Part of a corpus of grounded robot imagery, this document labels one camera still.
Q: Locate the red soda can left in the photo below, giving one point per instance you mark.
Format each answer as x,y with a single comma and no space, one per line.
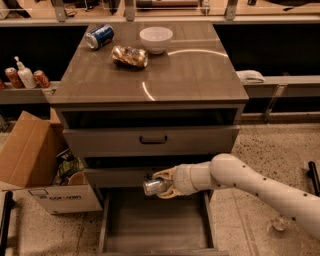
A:
13,77

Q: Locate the black bar right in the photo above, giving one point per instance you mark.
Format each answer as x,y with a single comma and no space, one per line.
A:
313,175

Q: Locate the grey drawer cabinet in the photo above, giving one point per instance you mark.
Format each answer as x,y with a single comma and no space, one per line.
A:
191,84

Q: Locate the grey wall shelf ledge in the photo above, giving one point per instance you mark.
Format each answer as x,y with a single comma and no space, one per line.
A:
10,95

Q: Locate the silver redbull can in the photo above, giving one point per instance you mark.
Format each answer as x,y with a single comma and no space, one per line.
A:
154,186

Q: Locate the brown cardboard box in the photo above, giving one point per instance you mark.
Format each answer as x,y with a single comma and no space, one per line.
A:
28,157

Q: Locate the blue pepsi can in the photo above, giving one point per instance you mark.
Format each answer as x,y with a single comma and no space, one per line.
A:
99,36

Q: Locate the clear glass on floor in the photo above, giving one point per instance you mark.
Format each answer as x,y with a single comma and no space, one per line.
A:
279,223

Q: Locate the grey open bottom drawer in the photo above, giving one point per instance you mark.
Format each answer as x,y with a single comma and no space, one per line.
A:
135,224

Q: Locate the red soda can right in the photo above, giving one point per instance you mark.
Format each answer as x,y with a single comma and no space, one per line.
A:
42,79

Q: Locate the black bar left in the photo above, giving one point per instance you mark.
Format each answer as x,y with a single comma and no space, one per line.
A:
5,220

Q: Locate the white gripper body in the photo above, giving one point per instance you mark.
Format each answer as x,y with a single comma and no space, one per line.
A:
181,180

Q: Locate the white pump bottle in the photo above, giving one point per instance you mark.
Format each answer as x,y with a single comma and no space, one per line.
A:
25,74

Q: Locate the white folded cloth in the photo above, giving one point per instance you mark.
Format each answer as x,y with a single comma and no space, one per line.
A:
250,76

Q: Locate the white bowl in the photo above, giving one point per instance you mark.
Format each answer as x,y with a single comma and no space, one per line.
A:
156,39

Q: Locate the grey top drawer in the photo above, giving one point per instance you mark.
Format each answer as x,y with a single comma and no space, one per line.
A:
151,141

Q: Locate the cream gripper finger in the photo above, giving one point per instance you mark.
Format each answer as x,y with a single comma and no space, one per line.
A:
169,194
166,174

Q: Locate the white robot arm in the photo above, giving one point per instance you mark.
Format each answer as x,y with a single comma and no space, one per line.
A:
227,171

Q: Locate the white printed cardboard box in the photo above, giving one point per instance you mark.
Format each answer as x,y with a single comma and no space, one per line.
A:
66,199

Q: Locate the crushed gold can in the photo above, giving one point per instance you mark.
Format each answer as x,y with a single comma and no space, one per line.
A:
129,56

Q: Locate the red soda can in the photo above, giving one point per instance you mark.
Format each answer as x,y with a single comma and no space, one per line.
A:
13,77
42,79

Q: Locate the black bar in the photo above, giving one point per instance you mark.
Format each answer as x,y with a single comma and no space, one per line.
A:
313,175
5,220

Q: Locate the green snack bag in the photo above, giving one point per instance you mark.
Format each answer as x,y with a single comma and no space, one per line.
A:
68,165

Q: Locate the grey middle drawer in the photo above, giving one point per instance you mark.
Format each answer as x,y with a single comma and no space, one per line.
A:
126,177

